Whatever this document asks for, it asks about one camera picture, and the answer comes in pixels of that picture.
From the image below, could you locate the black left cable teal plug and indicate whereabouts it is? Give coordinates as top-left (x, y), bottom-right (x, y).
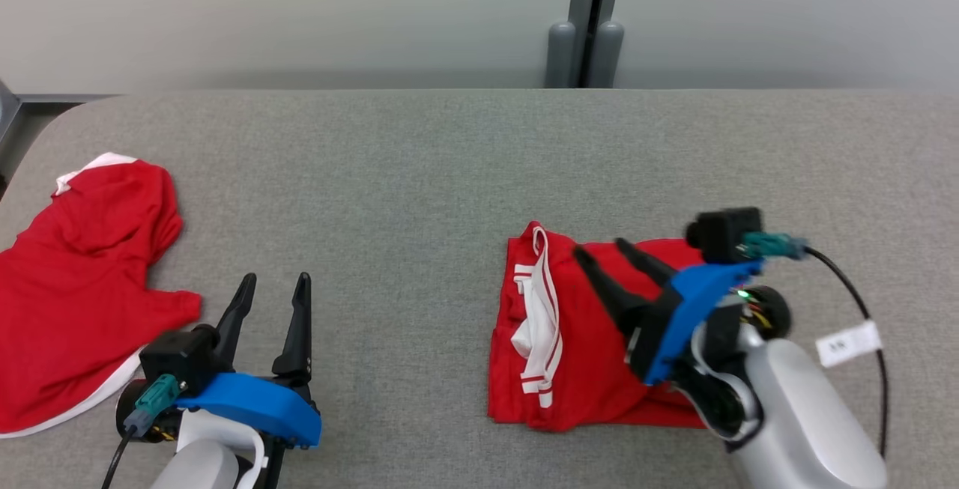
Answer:
top-left (100, 374), bottom-right (181, 489)

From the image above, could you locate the red jersey with navy lettering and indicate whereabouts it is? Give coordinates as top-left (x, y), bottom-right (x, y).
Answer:
top-left (486, 220), bottom-right (721, 432)

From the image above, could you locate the red shirt with white trim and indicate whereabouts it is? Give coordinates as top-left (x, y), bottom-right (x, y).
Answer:
top-left (0, 151), bottom-right (204, 440)

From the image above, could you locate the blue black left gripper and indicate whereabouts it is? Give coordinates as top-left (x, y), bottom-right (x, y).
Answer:
top-left (175, 272), bottom-right (324, 451)

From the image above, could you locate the white cable label tag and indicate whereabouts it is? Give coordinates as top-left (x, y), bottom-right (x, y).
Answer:
top-left (814, 320), bottom-right (884, 368)

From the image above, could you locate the grey cylindrical post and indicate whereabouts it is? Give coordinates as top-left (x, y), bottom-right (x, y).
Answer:
top-left (587, 20), bottom-right (626, 90)
top-left (544, 20), bottom-right (578, 90)

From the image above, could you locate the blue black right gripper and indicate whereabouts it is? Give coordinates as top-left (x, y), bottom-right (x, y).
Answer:
top-left (573, 238), bottom-right (766, 386)

